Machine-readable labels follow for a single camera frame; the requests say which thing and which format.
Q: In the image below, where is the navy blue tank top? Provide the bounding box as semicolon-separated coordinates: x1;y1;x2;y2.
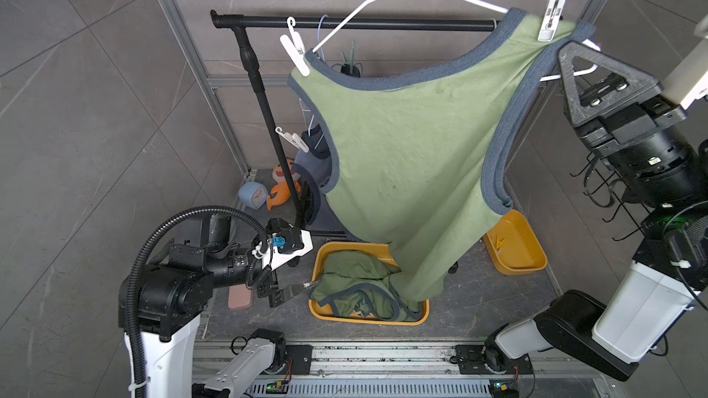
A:
292;125;345;233

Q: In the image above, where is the large yellow tray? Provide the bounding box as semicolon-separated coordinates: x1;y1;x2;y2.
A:
309;241;430;326

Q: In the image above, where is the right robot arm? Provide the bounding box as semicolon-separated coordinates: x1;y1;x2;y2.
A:
481;42;707;381

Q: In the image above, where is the green clothespin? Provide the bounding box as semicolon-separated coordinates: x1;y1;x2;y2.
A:
340;41;361;77

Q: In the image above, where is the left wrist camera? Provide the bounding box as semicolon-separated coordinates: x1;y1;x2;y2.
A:
251;219;313;272

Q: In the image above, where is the metal base rail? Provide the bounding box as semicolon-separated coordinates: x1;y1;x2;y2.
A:
187;339;615;398

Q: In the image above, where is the light blue wire hanger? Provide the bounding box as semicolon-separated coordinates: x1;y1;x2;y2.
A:
307;14;329;135

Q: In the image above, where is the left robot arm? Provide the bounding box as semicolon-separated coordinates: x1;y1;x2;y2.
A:
119;206;313;397

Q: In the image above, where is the black clothes rack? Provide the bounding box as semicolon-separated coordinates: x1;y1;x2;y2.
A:
209;9;502;289

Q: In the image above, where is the white clothespin on rack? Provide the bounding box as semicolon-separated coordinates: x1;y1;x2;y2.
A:
275;126;310;153

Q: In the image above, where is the yellow clothespin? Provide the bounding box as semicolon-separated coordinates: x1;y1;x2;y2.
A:
494;235;506;252

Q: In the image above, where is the black wall hook rack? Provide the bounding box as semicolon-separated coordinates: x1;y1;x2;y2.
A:
570;153;652;243

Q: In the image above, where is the orange toy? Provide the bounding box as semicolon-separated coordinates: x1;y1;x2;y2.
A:
267;158;302;210

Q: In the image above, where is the pink rectangular block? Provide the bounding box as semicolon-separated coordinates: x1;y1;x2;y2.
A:
227;285;254;311

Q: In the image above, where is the green tank top printed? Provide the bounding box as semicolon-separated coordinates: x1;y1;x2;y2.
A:
310;250;424;322

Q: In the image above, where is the small yellow bin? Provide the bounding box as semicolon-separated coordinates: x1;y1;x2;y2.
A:
483;210;548;276

